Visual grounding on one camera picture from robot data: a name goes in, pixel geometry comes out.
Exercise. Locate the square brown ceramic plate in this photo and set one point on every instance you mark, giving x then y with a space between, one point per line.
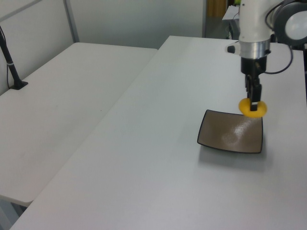
230 134

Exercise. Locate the white side table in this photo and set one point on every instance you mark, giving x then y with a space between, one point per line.
55 100

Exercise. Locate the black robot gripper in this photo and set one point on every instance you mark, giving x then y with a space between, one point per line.
253 64

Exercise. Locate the yellow potato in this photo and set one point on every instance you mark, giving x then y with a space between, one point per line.
245 109

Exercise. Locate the cluttered grey background desk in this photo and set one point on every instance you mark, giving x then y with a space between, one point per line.
232 22

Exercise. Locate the grey partition post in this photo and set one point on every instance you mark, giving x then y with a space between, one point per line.
71 20

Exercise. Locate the brown wooden panel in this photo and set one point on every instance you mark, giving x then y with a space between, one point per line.
216 7

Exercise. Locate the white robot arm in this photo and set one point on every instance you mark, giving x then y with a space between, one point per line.
254 24

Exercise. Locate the black camera pole with base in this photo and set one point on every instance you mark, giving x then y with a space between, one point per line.
10 64

